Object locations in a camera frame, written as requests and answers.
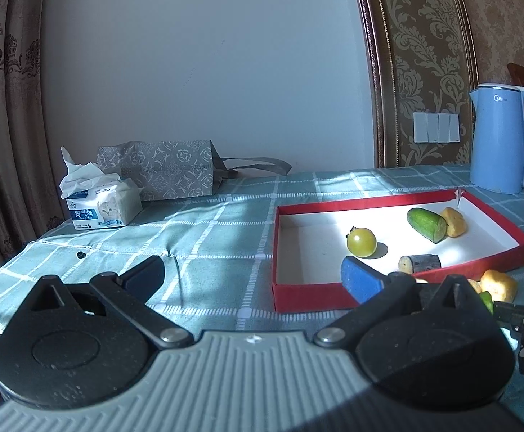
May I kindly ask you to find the white wall switch panel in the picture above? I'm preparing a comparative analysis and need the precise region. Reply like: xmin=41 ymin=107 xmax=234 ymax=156
xmin=413 ymin=112 xmax=461 ymax=144

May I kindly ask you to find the dark eggplant piece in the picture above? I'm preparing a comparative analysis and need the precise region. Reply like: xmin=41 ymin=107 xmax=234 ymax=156
xmin=398 ymin=253 xmax=443 ymax=275

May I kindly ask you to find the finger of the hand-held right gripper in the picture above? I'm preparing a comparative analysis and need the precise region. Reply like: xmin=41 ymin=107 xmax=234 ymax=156
xmin=493 ymin=302 xmax=524 ymax=330

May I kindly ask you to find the grey patterned tote bag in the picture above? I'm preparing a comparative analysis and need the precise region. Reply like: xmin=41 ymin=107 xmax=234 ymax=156
xmin=97 ymin=139 xmax=292 ymax=202

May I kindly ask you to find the brown patterned curtain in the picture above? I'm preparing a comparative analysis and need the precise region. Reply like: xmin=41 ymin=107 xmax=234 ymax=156
xmin=0 ymin=0 xmax=67 ymax=286

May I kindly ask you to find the blue electric kettle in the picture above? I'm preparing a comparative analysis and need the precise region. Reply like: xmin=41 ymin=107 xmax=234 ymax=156
xmin=468 ymin=82 xmax=524 ymax=194

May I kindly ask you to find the green tomato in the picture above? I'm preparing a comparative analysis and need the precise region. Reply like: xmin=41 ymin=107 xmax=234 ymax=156
xmin=346 ymin=226 xmax=377 ymax=258

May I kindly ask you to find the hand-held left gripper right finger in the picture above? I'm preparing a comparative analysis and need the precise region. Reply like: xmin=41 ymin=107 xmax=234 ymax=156
xmin=313 ymin=256 xmax=499 ymax=349

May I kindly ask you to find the shallow red cardboard tray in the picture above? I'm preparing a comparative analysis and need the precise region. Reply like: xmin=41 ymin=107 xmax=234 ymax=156
xmin=272 ymin=189 xmax=524 ymax=312

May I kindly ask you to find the white tissue pack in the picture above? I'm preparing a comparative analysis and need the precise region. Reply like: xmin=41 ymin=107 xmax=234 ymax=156
xmin=59 ymin=145 xmax=144 ymax=231

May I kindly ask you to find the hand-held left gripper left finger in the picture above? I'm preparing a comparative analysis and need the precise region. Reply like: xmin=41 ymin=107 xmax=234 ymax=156
xmin=12 ymin=255 xmax=195 ymax=349

